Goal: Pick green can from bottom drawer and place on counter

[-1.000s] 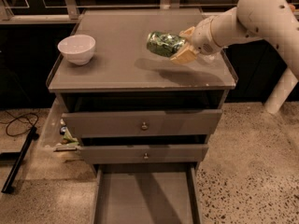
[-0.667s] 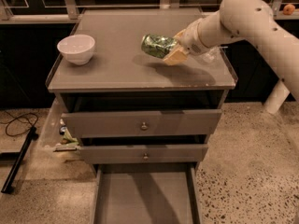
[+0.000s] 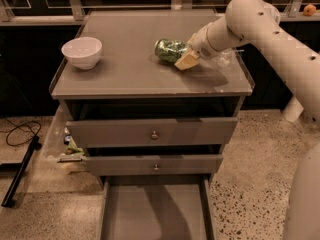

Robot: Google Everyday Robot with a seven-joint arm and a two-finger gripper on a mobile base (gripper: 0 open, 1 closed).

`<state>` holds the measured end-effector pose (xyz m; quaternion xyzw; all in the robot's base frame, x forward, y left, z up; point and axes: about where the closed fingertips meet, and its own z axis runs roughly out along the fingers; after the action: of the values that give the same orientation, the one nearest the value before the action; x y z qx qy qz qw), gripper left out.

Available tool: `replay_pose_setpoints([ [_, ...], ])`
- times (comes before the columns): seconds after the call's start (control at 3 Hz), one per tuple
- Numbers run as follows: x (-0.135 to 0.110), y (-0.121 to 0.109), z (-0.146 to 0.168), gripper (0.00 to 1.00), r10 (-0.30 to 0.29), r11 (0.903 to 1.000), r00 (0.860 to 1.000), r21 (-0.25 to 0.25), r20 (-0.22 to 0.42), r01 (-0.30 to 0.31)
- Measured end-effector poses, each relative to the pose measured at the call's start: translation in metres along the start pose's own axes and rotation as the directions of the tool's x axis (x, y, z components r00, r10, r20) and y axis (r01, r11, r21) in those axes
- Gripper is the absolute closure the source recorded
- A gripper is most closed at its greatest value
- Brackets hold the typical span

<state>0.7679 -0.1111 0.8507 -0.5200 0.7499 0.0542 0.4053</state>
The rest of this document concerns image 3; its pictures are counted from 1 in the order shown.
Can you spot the grey bottom drawer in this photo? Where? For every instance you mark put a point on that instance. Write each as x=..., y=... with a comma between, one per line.
x=163, y=207

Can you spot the black metal stand leg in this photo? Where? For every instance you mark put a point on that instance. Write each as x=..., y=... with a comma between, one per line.
x=20, y=169

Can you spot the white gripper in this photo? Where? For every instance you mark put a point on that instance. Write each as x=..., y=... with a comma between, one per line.
x=201, y=45

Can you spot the grey drawer cabinet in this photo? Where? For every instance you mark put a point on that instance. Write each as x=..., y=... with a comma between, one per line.
x=131, y=82

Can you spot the green soda can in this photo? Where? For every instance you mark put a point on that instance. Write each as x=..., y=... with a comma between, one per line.
x=169, y=50

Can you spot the white ceramic bowl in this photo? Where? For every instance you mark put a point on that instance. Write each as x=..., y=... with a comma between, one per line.
x=83, y=52

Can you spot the clear plastic water bottle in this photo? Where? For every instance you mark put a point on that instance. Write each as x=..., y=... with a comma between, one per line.
x=225, y=58

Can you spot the grey drawer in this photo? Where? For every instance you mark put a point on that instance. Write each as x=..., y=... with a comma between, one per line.
x=153, y=165
x=151, y=132
x=163, y=207

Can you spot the grey middle drawer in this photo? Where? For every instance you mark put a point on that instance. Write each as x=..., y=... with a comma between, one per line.
x=153, y=165

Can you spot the metal railing frame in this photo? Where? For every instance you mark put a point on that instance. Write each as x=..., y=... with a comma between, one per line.
x=76, y=4

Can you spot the grey top drawer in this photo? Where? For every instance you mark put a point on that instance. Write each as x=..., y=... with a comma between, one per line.
x=151, y=132

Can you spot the white cylindrical post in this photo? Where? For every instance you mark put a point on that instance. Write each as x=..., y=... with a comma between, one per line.
x=293, y=110

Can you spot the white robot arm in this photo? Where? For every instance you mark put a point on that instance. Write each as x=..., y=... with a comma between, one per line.
x=257, y=22

